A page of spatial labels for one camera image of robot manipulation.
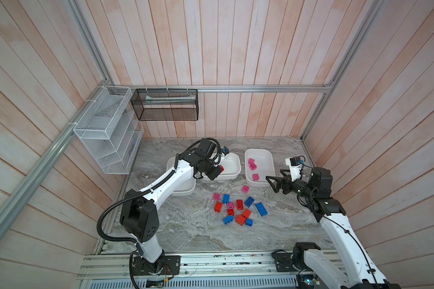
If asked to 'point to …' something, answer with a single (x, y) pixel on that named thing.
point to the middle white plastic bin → (231, 164)
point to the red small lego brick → (231, 212)
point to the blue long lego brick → (261, 209)
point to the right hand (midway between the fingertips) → (275, 173)
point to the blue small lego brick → (249, 222)
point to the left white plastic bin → (187, 189)
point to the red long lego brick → (222, 167)
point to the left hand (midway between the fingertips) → (212, 170)
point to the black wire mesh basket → (166, 104)
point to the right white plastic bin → (259, 164)
